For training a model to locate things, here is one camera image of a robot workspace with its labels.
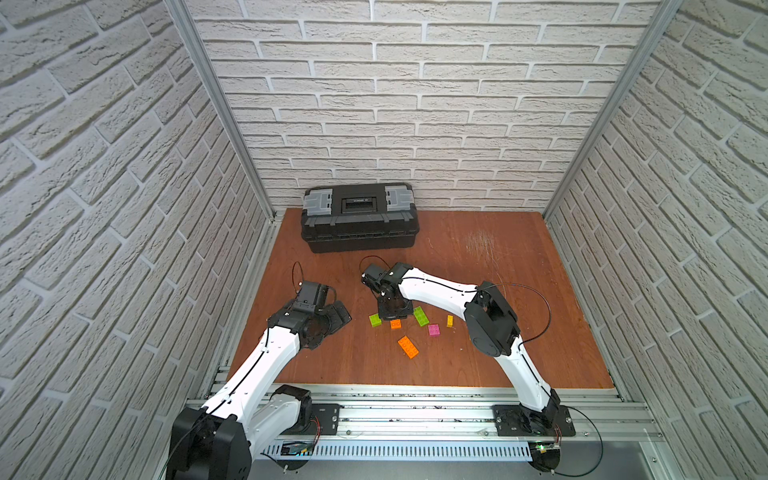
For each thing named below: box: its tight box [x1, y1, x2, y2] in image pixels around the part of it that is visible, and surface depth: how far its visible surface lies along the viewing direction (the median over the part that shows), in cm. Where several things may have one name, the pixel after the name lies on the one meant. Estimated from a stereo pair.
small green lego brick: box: [369, 313, 383, 328], surface depth 91 cm
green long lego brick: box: [413, 306, 430, 327], surface depth 94 cm
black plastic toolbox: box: [301, 183, 420, 254], surface depth 100 cm
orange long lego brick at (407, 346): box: [397, 335, 419, 359], surface depth 87 cm
